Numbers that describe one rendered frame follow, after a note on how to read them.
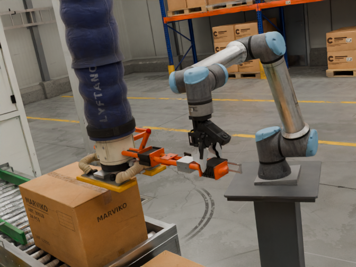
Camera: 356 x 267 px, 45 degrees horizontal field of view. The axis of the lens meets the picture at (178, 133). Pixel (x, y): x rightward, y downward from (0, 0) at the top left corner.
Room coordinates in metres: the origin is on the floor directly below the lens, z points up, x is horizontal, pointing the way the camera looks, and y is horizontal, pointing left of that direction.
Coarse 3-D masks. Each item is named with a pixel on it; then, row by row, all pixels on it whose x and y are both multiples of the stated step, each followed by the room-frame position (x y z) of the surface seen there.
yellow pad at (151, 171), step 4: (160, 164) 1.94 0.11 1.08; (144, 168) 1.90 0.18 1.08; (148, 168) 1.89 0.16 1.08; (152, 168) 1.89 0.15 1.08; (156, 168) 1.89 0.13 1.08; (160, 168) 1.89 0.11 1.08; (164, 168) 1.90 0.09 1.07; (148, 172) 1.86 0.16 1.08; (152, 172) 1.85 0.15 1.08; (156, 172) 1.87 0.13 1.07
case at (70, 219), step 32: (32, 192) 2.21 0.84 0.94; (64, 192) 2.11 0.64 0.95; (96, 192) 2.03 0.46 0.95; (128, 192) 2.12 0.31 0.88; (32, 224) 2.30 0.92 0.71; (64, 224) 2.00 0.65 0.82; (96, 224) 1.97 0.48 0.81; (128, 224) 2.09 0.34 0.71; (64, 256) 2.07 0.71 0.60; (96, 256) 1.94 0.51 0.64
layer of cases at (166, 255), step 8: (160, 256) 2.00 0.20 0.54; (168, 256) 1.99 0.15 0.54; (176, 256) 1.98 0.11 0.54; (144, 264) 1.95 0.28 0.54; (152, 264) 1.94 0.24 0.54; (160, 264) 1.93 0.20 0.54; (168, 264) 1.92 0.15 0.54; (176, 264) 1.91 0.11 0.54; (184, 264) 1.89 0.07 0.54; (192, 264) 1.88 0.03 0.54; (200, 264) 1.87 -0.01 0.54
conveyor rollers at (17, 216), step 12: (0, 180) 3.67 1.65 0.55; (0, 192) 3.37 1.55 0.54; (12, 192) 3.34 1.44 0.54; (0, 204) 3.10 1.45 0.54; (12, 204) 3.07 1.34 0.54; (0, 216) 2.90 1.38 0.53; (12, 216) 2.87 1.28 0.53; (24, 216) 2.84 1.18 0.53; (24, 228) 2.65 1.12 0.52; (12, 240) 2.50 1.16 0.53; (36, 252) 2.25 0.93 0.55; (48, 264) 2.10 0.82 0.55; (60, 264) 2.12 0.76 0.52
